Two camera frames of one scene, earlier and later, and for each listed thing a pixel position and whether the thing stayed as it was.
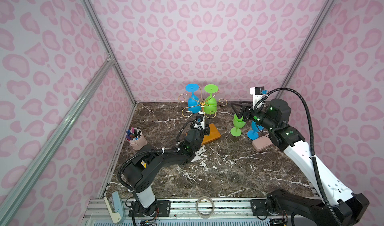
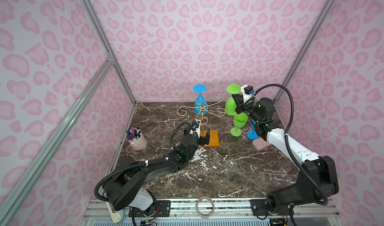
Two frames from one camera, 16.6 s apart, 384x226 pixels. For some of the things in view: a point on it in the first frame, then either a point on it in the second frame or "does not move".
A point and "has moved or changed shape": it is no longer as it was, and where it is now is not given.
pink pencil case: x=261 y=143 does not move
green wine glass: x=238 y=123 does not move
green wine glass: x=210 y=106 → x=231 y=104
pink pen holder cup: x=135 y=137 does not move
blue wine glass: x=194 y=105 → x=200 y=104
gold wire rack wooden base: x=207 y=105 has moved or changed shape
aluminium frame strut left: x=12 y=200 does not move
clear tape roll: x=203 y=215 does not move
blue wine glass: x=253 y=134 does not move
